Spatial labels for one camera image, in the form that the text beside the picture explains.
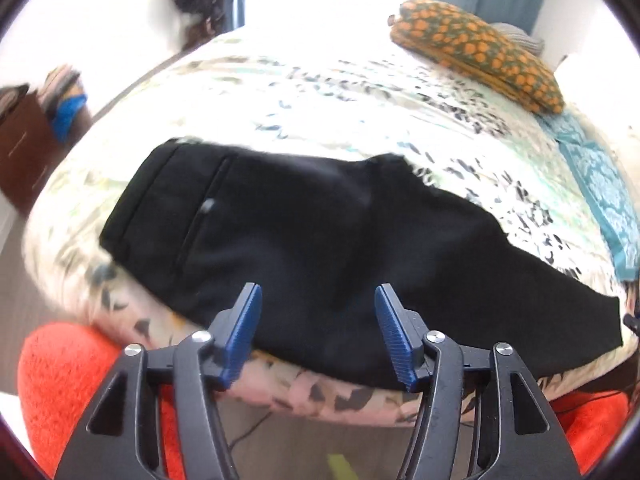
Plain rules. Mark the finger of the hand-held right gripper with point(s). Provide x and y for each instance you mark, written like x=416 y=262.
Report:
x=632 y=321

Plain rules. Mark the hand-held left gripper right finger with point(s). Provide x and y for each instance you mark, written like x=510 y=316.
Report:
x=395 y=332

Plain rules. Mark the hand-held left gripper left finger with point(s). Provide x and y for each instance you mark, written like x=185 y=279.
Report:
x=240 y=332

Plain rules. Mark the black pants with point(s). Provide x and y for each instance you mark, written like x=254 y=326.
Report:
x=320 y=240

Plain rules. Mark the teal patterned cloth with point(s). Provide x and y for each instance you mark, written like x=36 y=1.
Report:
x=595 y=180

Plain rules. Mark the orange fluffy rug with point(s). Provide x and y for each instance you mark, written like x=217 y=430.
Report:
x=60 y=390

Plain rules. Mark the bed with patterned sheet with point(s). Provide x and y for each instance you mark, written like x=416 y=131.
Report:
x=350 y=110

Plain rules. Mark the brown wooden cabinet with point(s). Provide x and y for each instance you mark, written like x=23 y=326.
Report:
x=25 y=145

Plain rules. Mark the orange dotted green pillow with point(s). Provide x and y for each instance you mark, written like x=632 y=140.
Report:
x=475 y=50

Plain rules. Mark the blue striped cloth pile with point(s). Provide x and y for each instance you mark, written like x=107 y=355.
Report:
x=62 y=97

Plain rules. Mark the grey knitted cloth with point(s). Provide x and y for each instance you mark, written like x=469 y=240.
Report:
x=522 y=37

